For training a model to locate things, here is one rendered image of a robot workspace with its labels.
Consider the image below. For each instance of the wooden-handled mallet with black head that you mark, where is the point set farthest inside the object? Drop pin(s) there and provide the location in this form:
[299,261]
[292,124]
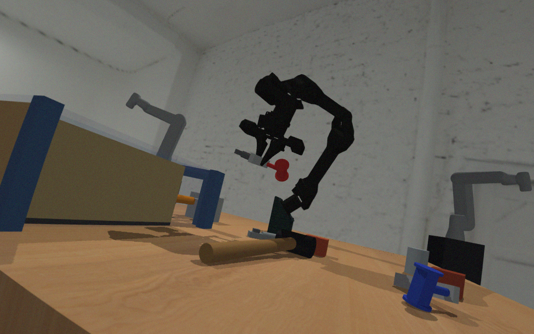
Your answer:
[284,241]

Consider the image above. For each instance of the orange-red cube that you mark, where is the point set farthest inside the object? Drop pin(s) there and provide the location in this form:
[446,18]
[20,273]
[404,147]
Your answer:
[452,278]
[321,247]

